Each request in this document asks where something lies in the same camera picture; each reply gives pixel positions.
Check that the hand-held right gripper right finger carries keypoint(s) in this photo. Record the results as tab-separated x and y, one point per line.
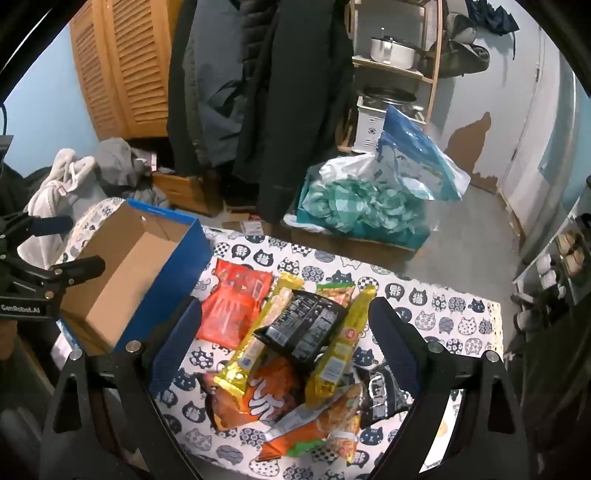
395	344

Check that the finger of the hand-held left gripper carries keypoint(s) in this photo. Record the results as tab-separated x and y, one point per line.
51	225
78	271

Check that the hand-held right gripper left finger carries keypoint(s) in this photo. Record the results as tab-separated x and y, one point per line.
178	344

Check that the blue cardboard box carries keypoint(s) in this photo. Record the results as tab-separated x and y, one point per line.
129	267

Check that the black white snack packet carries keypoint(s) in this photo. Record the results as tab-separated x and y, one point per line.
378	397

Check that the yellow long snack packet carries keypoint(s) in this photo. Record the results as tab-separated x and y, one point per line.
244	360
339	350

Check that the red snack packet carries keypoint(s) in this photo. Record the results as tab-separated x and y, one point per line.
231	304

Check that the green pea snack bag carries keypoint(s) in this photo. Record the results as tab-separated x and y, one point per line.
337	293

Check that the orange chip bag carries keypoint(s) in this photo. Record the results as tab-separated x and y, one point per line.
272	392

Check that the orange green rice cracker bag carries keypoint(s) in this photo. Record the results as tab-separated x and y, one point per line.
318	429

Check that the white fleece robe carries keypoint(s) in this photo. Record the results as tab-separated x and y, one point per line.
55	194

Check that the cat print tablecloth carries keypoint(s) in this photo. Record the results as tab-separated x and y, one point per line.
438	314

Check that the grey hoodie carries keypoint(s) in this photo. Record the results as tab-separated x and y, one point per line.
120	161

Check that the teal storage box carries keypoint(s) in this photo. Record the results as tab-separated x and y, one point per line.
408	239

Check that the wooden drawer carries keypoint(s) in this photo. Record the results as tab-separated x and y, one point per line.
180	189

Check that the small cardboard box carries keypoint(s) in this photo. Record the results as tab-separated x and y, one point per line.
247	227

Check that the teal checked cloth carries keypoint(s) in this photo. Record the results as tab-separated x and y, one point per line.
364	203

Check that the shoe rack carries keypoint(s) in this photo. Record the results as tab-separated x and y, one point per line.
535	286

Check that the dark green jacket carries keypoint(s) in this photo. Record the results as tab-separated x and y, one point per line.
180	115

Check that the white shoe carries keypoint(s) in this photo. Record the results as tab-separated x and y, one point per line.
545	263
554	280

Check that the wooden louvered cabinet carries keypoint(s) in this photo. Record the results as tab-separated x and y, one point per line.
124	69

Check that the white plastic bag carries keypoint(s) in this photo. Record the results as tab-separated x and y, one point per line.
346	166

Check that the blue plastic bag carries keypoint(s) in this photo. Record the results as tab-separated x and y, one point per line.
411	152

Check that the brown shoe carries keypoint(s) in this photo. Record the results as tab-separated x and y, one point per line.
575	263
567	241

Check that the grey blue jacket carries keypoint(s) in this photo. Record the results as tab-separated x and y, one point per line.
217	92

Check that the white storage crate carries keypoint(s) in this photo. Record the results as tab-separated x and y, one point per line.
369	129

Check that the black coat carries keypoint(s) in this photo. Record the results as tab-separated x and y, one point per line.
300	115

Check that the dark metal pan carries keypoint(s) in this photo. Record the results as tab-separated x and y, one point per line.
388	95

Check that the white door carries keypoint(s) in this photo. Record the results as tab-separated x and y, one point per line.
540	138

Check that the dark puffer jacket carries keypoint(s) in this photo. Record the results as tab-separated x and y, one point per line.
256	41

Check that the white pot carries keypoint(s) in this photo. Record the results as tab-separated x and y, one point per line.
392	53

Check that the grey hanging bag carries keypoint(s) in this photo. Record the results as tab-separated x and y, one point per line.
466	50

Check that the wooden shelf rack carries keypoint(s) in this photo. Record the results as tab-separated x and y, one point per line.
437	41

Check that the dark blue cloth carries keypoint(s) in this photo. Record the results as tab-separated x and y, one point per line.
489	14

